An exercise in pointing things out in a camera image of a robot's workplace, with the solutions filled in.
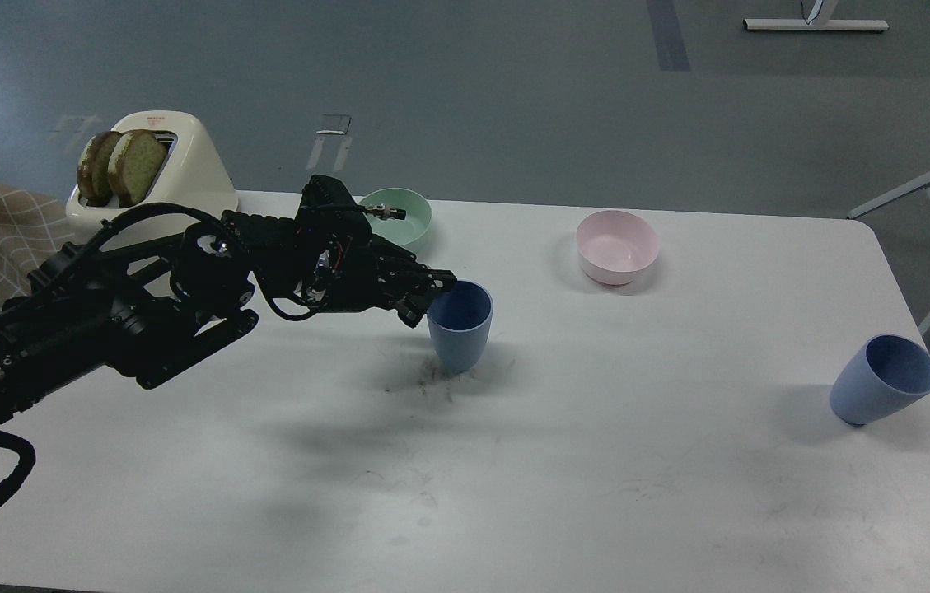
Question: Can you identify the pink bowl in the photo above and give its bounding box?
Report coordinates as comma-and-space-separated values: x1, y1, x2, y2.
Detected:
574, 210, 661, 287

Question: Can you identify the cream toaster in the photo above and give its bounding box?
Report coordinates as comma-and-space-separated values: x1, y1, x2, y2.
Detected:
66, 111, 238, 244

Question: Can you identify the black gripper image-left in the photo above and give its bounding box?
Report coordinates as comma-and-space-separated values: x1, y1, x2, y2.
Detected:
255, 217, 457, 328

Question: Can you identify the blue cup starting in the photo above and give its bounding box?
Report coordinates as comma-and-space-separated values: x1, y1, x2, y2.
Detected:
427, 280, 494, 374
829, 334, 930, 427

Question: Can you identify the left toast slice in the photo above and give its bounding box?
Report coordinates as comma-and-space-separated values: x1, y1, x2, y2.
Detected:
76, 130, 122, 207

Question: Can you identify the right toast slice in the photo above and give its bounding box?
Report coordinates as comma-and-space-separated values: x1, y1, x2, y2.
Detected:
107, 130, 167, 208

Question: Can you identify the green bowl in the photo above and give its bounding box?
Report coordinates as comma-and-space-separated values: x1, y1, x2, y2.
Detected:
359, 188, 432, 250

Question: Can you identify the white stand base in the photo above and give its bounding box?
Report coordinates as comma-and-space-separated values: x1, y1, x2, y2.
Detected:
742, 1, 890, 34

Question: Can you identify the toast slice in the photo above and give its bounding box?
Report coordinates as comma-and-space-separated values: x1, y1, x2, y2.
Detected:
107, 130, 167, 208
76, 130, 122, 207

